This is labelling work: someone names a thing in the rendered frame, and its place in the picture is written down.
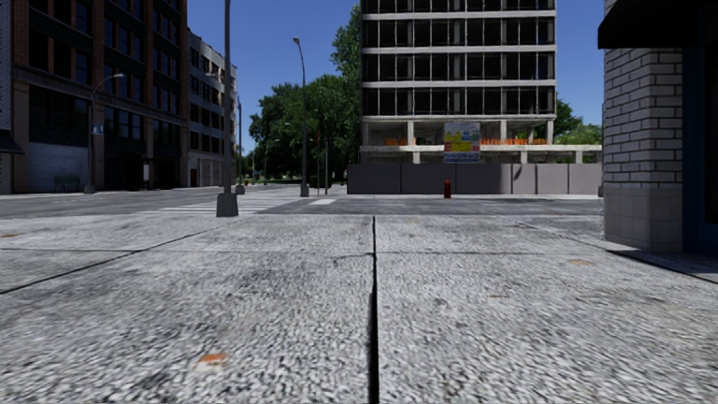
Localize red brick building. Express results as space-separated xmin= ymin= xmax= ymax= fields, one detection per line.
xmin=0 ymin=0 xmax=191 ymax=195

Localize grey brick building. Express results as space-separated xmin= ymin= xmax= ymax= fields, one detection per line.
xmin=596 ymin=0 xmax=718 ymax=254

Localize grey stone building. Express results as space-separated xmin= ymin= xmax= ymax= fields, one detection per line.
xmin=187 ymin=29 xmax=239 ymax=189

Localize trees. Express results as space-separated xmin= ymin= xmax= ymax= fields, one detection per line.
xmin=242 ymin=3 xmax=363 ymax=184

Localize grey street lamp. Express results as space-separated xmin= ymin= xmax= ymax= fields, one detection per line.
xmin=83 ymin=72 xmax=125 ymax=195
xmin=292 ymin=36 xmax=310 ymax=198
xmin=235 ymin=94 xmax=246 ymax=195
xmin=215 ymin=0 xmax=262 ymax=218

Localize pale concrete building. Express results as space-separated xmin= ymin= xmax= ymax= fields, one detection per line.
xmin=358 ymin=0 xmax=604 ymax=166

